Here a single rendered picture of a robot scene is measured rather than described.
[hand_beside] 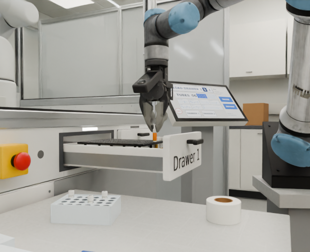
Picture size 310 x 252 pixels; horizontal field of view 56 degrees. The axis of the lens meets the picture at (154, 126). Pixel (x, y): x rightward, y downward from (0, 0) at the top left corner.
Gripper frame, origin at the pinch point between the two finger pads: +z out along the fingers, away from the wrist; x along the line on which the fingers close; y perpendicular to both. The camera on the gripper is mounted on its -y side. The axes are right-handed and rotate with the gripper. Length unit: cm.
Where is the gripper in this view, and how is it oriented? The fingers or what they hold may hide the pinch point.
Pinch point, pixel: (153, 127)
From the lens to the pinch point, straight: 87.5
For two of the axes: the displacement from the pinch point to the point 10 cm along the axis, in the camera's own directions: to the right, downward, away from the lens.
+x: -9.1, 0.0, 4.1
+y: 4.1, -0.2, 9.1
